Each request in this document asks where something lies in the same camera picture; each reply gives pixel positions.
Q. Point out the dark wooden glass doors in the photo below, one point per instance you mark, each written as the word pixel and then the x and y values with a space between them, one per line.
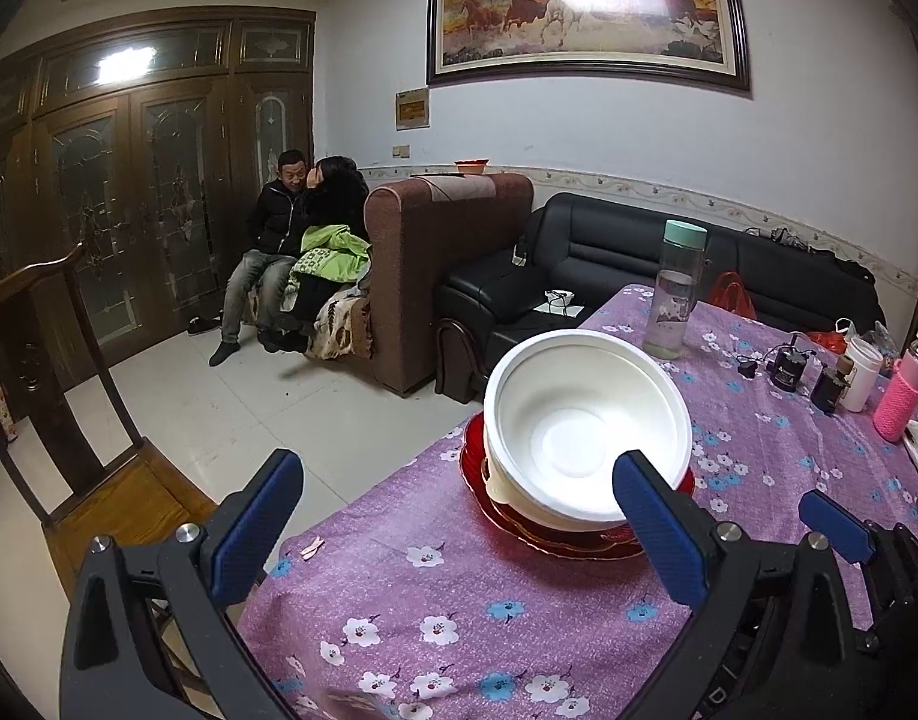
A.
pixel 166 165

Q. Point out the large red glass plate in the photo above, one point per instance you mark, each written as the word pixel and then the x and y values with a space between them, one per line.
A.
pixel 470 457

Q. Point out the red bowl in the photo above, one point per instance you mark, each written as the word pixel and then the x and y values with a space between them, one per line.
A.
pixel 472 166

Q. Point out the clear green-lidded water bottle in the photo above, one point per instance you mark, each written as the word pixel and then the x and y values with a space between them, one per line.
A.
pixel 673 300

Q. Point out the black charger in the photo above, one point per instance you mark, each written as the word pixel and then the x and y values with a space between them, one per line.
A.
pixel 749 366

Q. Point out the red plastic bag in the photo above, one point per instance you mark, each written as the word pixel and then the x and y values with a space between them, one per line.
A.
pixel 733 296

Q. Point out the white cup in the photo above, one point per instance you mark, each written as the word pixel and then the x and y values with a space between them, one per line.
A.
pixel 860 375

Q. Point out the small red bag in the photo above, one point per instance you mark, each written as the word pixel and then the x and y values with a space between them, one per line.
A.
pixel 826 343

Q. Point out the clear plastic bag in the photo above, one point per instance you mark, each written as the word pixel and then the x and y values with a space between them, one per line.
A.
pixel 879 337

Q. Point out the wooden chair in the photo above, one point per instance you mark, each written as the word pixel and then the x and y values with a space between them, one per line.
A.
pixel 54 390

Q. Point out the green jacket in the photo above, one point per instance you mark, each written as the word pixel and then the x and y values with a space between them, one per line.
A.
pixel 331 255

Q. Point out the framed horse painting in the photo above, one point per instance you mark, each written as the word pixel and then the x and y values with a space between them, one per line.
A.
pixel 579 7

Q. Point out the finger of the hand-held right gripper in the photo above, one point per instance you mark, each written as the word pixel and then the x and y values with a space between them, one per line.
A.
pixel 841 532

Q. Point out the purple floral tablecloth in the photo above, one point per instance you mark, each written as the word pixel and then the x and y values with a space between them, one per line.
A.
pixel 429 502

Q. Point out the pink sleeved bottle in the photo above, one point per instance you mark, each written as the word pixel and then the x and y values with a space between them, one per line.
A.
pixel 900 397

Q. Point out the black leather sofa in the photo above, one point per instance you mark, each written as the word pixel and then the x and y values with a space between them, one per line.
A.
pixel 616 240

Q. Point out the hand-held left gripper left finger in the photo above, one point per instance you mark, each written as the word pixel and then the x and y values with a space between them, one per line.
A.
pixel 253 525

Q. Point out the small red gold-rimmed plate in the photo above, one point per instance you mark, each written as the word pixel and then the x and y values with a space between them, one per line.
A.
pixel 579 537

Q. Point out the small pink paper scrap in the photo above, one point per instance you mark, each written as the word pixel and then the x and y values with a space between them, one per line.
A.
pixel 313 549

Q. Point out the brown armchair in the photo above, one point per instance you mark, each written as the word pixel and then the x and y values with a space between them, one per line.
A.
pixel 414 277

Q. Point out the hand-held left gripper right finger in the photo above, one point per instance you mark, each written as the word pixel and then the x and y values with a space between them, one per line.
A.
pixel 658 525

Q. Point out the patterned beige blanket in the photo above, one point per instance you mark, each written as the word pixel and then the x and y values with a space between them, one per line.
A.
pixel 339 326

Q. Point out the orange wall plaque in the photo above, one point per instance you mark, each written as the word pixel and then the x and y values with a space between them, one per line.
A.
pixel 412 109

